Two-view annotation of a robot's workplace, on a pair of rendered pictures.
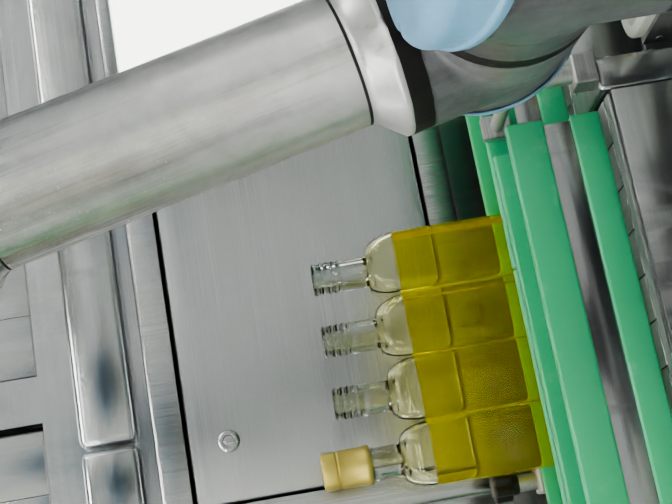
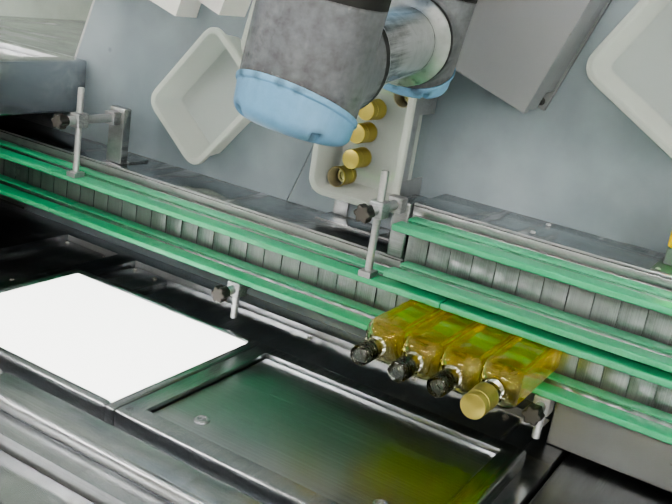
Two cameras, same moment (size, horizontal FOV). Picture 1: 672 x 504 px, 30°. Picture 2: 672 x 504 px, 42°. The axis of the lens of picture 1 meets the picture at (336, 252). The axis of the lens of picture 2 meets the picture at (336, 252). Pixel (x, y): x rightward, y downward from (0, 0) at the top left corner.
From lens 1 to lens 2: 1.17 m
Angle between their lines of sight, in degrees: 64
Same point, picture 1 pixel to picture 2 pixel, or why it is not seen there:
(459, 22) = not seen: outside the picture
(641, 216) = (478, 222)
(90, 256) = (187, 474)
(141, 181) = (401, 29)
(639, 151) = (449, 211)
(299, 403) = (391, 473)
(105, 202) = (397, 34)
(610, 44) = not seen: hidden behind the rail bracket
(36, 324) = not seen: outside the picture
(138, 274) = (231, 462)
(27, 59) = (23, 429)
